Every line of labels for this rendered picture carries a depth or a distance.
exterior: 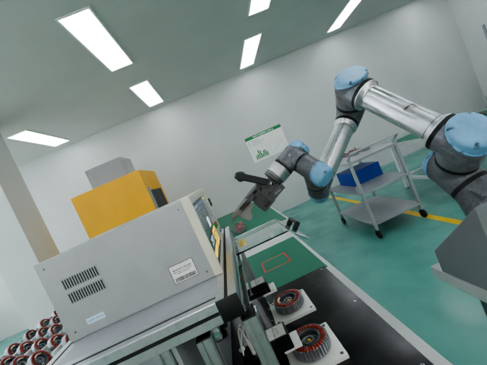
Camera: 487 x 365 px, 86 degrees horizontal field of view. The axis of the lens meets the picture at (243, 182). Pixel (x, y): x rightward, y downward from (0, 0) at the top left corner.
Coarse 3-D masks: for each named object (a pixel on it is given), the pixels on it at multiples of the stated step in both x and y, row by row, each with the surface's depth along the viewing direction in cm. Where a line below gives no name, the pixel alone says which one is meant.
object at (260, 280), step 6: (264, 276) 100; (252, 282) 98; (258, 282) 96; (264, 282) 95; (252, 288) 94; (258, 288) 95; (264, 288) 95; (270, 288) 97; (276, 288) 95; (252, 294) 95; (258, 294) 94; (264, 294) 94; (252, 300) 94
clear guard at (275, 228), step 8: (264, 224) 115; (272, 224) 109; (280, 224) 104; (248, 232) 112; (256, 232) 107; (264, 232) 102; (272, 232) 97; (280, 232) 93; (296, 232) 93; (248, 240) 101; (256, 240) 96; (264, 240) 92; (240, 248) 95; (248, 248) 91
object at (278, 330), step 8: (272, 328) 76; (280, 328) 74; (272, 336) 72; (280, 336) 71; (288, 336) 71; (296, 336) 74; (272, 344) 71; (280, 344) 71; (288, 344) 71; (296, 344) 72; (248, 352) 74; (280, 352) 70; (288, 352) 71; (256, 360) 70
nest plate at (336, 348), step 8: (328, 328) 79; (336, 344) 72; (328, 352) 71; (336, 352) 70; (344, 352) 69; (288, 360) 74; (296, 360) 73; (320, 360) 69; (328, 360) 68; (336, 360) 68; (344, 360) 68
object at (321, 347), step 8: (304, 328) 78; (312, 328) 77; (320, 328) 75; (304, 336) 78; (312, 336) 75; (320, 336) 73; (328, 336) 74; (304, 344) 74; (312, 344) 71; (320, 344) 70; (328, 344) 71; (296, 352) 71; (304, 352) 70; (312, 352) 69; (320, 352) 69; (304, 360) 70; (312, 360) 70
